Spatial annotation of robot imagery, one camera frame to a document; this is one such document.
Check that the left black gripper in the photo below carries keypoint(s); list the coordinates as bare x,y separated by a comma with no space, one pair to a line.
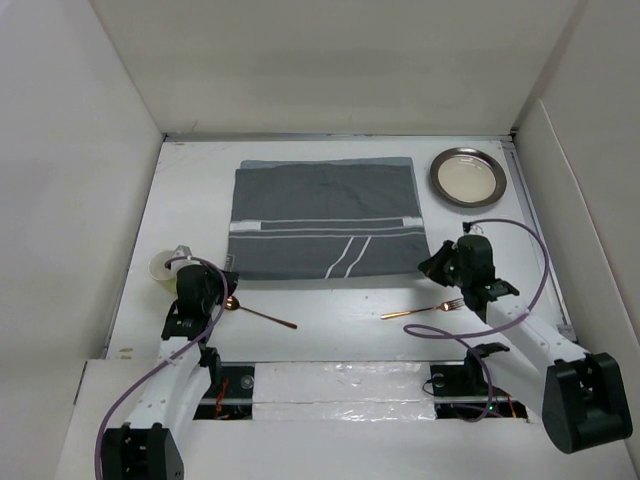
212,274

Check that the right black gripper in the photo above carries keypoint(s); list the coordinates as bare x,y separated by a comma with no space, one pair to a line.
432,266

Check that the grey striped cloth placemat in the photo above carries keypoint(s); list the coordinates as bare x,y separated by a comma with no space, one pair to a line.
334,219

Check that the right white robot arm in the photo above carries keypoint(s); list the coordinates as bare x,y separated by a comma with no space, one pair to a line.
578,395

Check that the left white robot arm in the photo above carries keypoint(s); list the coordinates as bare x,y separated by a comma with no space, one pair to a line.
140,434

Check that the copper spoon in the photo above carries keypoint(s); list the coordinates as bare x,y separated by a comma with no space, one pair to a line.
233,304

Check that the copper fork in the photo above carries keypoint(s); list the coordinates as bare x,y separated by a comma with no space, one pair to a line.
446,306

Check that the pale green cup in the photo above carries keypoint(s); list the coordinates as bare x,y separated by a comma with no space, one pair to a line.
162,275

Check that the round metal plate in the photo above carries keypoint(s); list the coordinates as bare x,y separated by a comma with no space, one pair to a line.
468,177

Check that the white foil-covered front block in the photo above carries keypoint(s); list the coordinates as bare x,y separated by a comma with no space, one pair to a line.
343,391

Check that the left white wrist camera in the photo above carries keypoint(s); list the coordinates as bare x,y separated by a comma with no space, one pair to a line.
178,259

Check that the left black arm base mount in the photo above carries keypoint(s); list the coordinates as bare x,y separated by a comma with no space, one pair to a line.
230,395

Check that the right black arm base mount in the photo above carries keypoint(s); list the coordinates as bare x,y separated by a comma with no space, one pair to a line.
460,390

